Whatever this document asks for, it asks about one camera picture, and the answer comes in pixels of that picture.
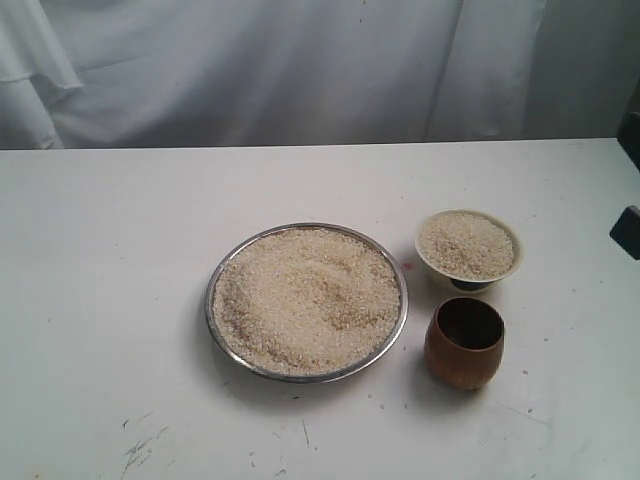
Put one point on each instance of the brown wooden cup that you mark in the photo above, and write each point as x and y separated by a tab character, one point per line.
464	343

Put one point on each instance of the white backdrop cloth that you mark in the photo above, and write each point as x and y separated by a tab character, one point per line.
134	74

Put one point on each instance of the round metal rice tray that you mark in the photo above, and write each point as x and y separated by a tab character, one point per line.
306	303

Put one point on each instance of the white ceramic rice bowl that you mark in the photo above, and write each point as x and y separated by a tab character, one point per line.
467	251

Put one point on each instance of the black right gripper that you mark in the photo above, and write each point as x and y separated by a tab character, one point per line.
626	230

